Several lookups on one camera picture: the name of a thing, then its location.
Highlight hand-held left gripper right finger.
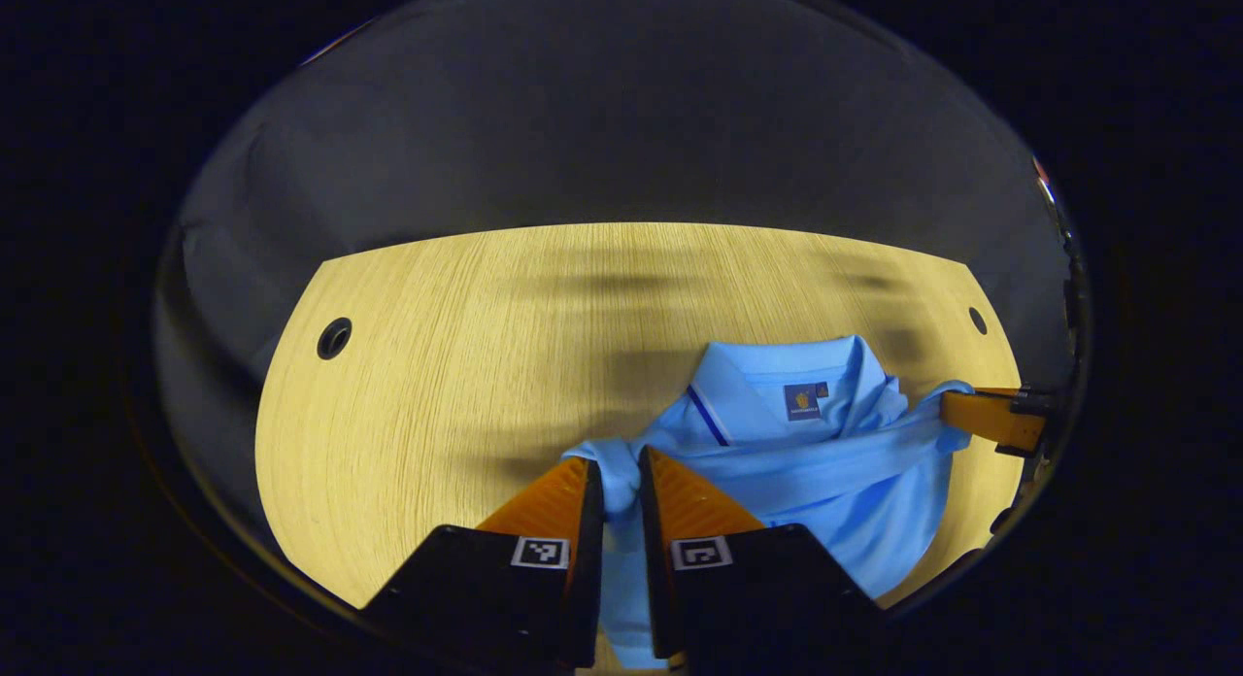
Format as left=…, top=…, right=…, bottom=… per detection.
left=637, top=446, right=887, bottom=663

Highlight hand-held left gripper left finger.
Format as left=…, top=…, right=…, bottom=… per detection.
left=361, top=456, right=606, bottom=670

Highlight light blue T-shirt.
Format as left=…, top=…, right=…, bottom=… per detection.
left=561, top=334, right=976, bottom=670

